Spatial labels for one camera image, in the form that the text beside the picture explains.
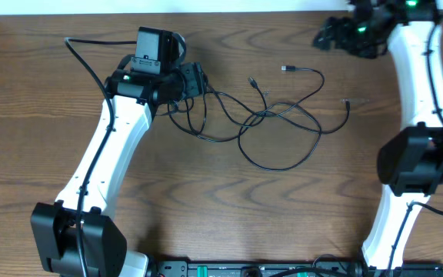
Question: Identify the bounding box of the black usb cable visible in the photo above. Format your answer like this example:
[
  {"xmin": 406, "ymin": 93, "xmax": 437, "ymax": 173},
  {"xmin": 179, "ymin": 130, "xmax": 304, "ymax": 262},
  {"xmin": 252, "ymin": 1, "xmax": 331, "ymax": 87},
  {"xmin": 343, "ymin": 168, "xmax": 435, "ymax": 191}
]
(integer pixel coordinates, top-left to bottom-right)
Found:
[{"xmin": 166, "ymin": 65, "xmax": 326, "ymax": 172}]

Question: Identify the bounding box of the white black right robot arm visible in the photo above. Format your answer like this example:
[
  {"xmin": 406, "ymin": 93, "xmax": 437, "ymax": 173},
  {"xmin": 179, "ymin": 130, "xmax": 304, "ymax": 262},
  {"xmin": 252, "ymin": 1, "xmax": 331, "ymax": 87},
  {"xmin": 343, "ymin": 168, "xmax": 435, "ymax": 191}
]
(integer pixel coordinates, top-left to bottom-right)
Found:
[{"xmin": 313, "ymin": 0, "xmax": 443, "ymax": 276}]

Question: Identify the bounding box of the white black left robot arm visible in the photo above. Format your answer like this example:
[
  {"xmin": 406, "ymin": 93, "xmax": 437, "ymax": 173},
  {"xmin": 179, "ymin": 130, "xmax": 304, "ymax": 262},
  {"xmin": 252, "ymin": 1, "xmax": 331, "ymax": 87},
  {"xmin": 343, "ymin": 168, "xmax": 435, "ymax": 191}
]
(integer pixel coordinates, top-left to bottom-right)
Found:
[{"xmin": 30, "ymin": 27, "xmax": 207, "ymax": 276}]

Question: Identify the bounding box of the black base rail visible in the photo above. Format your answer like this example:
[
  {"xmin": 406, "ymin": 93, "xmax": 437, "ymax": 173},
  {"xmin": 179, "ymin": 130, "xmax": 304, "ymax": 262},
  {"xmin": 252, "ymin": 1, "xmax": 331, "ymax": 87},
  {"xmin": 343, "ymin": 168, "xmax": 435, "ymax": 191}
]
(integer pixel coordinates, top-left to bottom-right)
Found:
[{"xmin": 146, "ymin": 259, "xmax": 443, "ymax": 277}]

